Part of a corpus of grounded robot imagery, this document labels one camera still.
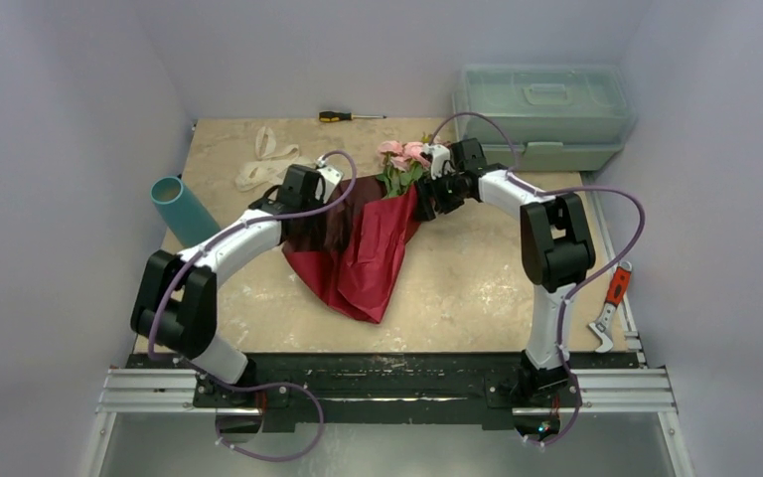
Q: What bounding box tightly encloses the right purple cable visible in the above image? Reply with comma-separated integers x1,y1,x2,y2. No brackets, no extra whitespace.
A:
428,111,648,447

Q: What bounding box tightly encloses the purple cable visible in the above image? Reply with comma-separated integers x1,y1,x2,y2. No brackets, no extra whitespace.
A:
428,111,648,447
147,149,359,462

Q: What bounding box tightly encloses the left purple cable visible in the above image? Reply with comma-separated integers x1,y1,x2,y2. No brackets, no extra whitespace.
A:
147,149,359,462

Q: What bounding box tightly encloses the teal cylindrical vase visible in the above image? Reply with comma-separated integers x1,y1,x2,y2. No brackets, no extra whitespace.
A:
150,176,222,248

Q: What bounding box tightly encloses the pink flower bouquet red wrap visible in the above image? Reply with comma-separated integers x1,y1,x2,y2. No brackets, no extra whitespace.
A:
281,133,452,326

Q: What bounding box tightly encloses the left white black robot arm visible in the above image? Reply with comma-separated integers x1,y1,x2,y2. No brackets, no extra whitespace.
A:
130,163,344,406

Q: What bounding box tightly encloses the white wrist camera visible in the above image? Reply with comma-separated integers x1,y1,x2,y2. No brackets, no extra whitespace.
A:
315,157,344,203
422,144,451,180

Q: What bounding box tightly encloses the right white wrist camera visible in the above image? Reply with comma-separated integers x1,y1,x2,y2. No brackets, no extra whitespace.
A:
422,144,451,180

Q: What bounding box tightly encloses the green translucent plastic toolbox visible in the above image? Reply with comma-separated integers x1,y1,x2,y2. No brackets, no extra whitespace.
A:
452,65,636,172

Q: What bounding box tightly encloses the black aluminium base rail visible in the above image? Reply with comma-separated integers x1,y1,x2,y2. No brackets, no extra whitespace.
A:
97,352,676,436

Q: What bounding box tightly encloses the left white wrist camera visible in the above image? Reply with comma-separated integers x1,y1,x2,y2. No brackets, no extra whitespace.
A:
315,157,344,203

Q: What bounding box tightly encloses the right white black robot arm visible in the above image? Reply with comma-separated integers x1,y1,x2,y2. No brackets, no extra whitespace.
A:
415,139,596,404

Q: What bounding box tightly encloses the cream printed ribbon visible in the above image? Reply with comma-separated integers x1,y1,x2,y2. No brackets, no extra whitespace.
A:
233,126,314,192

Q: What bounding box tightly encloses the yellow black screwdriver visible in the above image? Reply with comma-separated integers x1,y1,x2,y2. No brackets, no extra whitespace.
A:
318,110,386,123

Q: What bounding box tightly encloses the orange handled utility knife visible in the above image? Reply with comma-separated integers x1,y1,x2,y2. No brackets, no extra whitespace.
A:
588,260,633,354

